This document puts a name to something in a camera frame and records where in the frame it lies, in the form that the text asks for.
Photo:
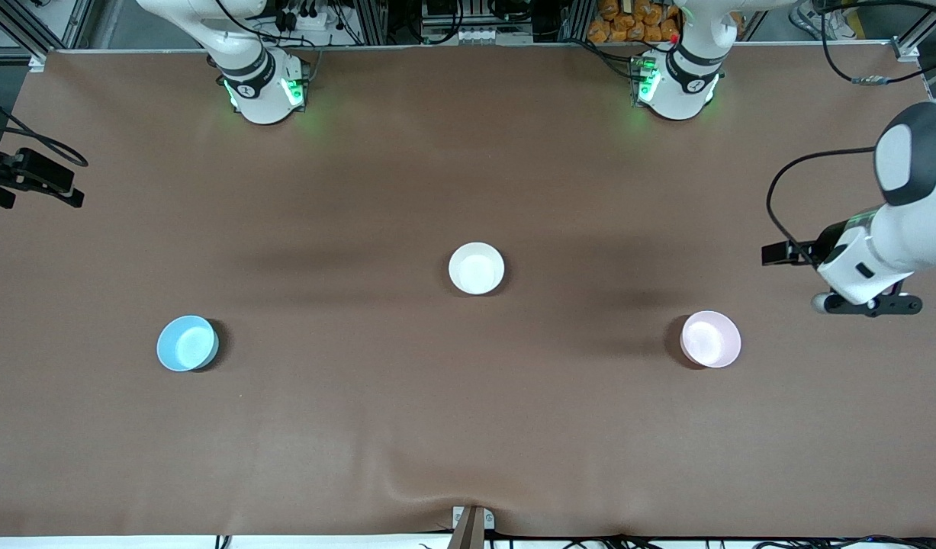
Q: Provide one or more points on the pink bowl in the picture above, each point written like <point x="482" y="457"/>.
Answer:
<point x="710" y="339"/>

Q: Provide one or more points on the blue bowl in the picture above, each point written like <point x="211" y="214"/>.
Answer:
<point x="187" y="344"/>

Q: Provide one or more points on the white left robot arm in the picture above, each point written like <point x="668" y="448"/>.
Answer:
<point x="910" y="229"/>

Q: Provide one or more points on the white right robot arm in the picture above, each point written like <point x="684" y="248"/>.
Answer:
<point x="262" y="99"/>

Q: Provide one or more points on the white bowl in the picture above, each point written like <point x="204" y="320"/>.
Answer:
<point x="476" y="268"/>

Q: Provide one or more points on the white sneaker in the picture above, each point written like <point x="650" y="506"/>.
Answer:
<point x="826" y="19"/>

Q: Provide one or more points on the bag of orange snacks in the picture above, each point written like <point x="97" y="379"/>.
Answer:
<point x="632" y="23"/>

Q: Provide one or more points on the white power strip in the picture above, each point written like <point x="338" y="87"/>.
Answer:
<point x="300" y="17"/>

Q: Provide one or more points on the brown table mat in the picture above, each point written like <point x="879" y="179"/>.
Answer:
<point x="468" y="412"/>

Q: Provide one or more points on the grey control box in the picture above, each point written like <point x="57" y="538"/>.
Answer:
<point x="475" y="23"/>

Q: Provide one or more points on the aluminium frame profile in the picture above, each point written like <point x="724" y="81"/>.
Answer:
<point x="25" y="30"/>
<point x="370" y="21"/>
<point x="574" y="21"/>
<point x="914" y="46"/>

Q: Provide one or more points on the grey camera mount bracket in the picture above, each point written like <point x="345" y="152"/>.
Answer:
<point x="471" y="526"/>

